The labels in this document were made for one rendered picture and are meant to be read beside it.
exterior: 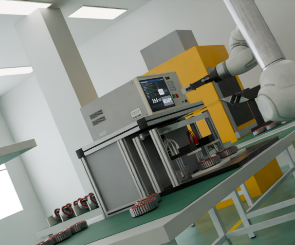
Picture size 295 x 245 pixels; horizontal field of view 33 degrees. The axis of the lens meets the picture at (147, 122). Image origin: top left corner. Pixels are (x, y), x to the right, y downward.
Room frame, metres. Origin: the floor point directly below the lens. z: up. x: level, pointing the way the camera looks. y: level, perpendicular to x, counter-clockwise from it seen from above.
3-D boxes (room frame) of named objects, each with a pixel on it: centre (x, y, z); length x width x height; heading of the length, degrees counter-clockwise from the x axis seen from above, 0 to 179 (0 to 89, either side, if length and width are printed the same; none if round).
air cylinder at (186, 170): (2.48, -0.07, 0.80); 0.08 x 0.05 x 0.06; 150
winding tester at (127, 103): (2.68, 0.02, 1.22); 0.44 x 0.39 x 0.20; 150
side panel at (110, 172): (2.43, 0.26, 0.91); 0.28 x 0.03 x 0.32; 60
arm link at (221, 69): (2.49, -0.46, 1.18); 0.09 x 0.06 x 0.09; 150
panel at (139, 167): (2.64, -0.03, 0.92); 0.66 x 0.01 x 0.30; 150
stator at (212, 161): (2.40, -0.19, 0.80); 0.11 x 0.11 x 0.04
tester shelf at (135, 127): (2.67, 0.02, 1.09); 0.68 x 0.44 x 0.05; 150
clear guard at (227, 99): (2.69, -0.35, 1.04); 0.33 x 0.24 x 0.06; 60
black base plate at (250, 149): (2.52, -0.24, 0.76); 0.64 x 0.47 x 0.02; 150
